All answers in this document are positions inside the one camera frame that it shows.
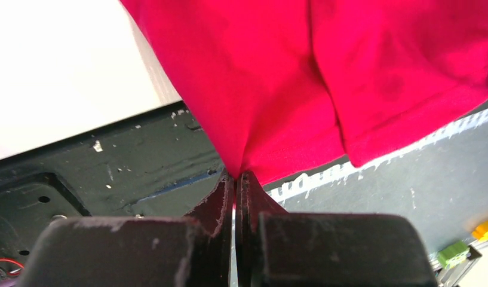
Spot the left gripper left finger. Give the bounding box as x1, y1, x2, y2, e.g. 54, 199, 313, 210
17, 171, 234, 286

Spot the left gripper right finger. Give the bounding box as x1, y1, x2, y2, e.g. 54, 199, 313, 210
235, 172, 437, 286

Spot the aluminium frame rail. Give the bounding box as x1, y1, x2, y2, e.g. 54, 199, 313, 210
266, 108, 488, 268

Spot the red t shirt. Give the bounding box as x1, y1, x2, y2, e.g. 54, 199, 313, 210
122, 1, 488, 184

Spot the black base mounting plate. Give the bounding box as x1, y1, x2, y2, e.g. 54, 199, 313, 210
0, 102, 223, 263

